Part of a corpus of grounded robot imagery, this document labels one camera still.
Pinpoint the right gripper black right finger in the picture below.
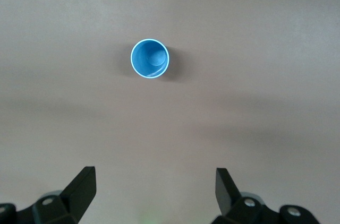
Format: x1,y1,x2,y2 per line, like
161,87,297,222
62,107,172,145
214,167,318,224

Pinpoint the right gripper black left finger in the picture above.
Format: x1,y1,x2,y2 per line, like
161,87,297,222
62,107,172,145
0,166,97,224

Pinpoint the blue plastic cup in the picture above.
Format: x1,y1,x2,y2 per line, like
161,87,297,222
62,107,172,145
130,38,170,79

